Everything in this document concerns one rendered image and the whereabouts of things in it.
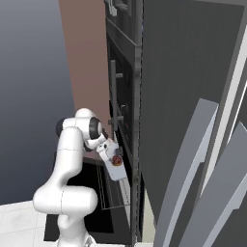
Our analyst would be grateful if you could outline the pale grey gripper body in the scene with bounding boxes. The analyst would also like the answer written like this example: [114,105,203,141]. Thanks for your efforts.
[102,151,128,182]

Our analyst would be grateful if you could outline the brown baked cake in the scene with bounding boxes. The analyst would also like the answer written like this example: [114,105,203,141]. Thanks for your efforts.
[110,154,124,168]

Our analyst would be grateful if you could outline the black oven door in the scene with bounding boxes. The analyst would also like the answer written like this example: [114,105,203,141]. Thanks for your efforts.
[42,156,133,244]

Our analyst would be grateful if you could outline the dark grey fridge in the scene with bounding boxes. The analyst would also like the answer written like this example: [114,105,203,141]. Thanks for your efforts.
[140,0,247,247]

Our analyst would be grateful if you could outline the wire oven rack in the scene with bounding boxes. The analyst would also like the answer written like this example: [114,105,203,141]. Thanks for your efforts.
[96,159,132,210]

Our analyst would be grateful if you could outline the long grey fridge handle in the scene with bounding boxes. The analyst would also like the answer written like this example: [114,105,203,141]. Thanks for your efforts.
[178,121,247,247]
[153,97,220,247]

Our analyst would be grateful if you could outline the grey bar door handle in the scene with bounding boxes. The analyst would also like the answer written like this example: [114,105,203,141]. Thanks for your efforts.
[108,59,125,143]

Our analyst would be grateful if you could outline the grey cupboard handle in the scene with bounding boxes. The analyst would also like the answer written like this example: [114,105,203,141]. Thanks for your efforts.
[108,0,133,17]

